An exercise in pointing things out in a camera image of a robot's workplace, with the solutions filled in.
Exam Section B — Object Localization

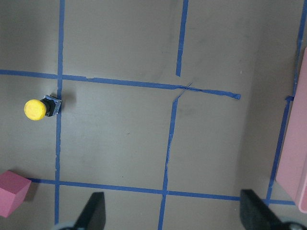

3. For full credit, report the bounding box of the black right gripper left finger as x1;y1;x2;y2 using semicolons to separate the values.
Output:
73;192;106;230

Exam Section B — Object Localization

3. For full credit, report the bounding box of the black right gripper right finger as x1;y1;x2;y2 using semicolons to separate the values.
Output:
240;189;283;230

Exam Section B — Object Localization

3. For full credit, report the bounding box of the pink foam cube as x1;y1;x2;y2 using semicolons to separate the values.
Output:
0;171;31;218

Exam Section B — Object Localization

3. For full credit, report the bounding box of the pink plastic bin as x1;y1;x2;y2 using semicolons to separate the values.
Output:
276;50;307;213

